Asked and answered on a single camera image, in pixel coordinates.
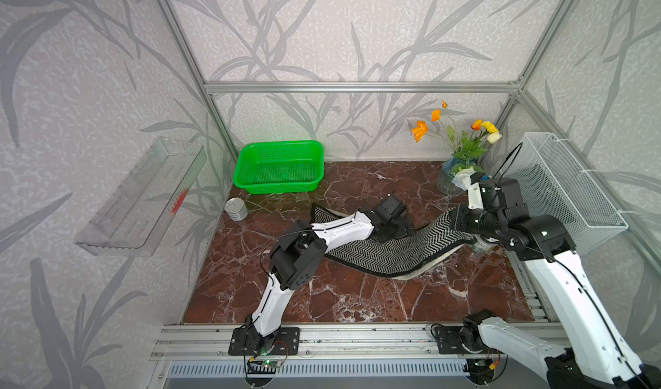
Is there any black white knitted scarf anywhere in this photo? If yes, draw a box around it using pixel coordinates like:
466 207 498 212
325 212 476 280

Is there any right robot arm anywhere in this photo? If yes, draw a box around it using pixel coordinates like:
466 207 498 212
451 173 660 388

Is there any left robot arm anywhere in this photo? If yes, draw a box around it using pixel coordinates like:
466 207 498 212
245 207 415 338

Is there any green plastic basket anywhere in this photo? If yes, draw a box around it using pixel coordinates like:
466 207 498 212
233 140 325 195

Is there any glass vase with flowers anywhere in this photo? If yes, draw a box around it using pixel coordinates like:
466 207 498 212
411 100 503 196

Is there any silver tin can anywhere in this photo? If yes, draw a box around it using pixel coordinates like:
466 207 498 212
224 197 249 221

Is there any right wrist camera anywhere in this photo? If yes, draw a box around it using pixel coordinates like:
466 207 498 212
468 182 485 210

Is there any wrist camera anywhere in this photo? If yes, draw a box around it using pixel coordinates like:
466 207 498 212
468 182 485 210
379 194 407 220

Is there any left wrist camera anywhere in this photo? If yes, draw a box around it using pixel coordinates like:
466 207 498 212
379 194 407 220

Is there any white wire mesh basket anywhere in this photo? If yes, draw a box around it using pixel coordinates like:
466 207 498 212
507 133 628 255

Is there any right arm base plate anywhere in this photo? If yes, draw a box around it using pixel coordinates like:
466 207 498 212
430 324 471 355

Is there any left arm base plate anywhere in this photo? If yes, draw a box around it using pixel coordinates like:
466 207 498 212
228 326 301 356

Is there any clear acrylic wall shelf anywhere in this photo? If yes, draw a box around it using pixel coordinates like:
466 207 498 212
74 137 208 257

